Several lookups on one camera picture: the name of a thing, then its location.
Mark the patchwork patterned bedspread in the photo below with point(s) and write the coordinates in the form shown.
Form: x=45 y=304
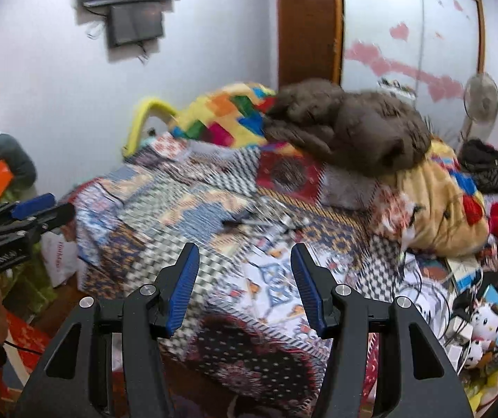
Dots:
x=214 y=244

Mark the standing electric fan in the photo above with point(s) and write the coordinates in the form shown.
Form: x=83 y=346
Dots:
x=480 y=96

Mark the small black device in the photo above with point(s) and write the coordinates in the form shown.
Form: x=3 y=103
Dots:
x=236 y=225

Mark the brown wooden door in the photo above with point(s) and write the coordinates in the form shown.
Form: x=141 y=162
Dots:
x=305 y=21

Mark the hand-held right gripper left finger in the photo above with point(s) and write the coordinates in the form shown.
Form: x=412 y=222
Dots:
x=182 y=287

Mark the green patterned cloth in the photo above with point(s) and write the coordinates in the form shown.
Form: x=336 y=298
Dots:
x=35 y=278

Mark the grey cloth bundle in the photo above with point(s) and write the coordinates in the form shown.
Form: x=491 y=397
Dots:
x=14 y=156

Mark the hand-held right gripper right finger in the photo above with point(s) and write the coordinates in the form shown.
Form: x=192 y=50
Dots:
x=307 y=287

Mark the tan plush blanket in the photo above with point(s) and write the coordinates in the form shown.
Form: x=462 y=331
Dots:
x=436 y=209

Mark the yellow curved tube frame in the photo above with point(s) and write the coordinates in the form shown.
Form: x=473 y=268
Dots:
x=146 y=113

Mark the brown padded jacket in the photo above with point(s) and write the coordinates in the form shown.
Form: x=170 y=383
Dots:
x=353 y=126

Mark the white plush doll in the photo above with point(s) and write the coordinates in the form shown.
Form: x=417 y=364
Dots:
x=484 y=320

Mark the black clothing pile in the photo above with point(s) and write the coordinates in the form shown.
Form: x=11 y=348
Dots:
x=486 y=165

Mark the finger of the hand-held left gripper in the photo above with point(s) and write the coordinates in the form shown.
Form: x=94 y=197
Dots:
x=31 y=207
x=55 y=217

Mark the white plastic bag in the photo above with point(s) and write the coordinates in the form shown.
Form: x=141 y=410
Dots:
x=59 y=259

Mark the colourful block pattern blanket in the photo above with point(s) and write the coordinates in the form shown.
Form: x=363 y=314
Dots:
x=218 y=117

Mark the wooden wardrobe with white doors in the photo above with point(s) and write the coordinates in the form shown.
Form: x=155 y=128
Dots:
x=410 y=26

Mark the small black wall screen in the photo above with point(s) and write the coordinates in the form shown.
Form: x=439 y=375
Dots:
x=136 y=24

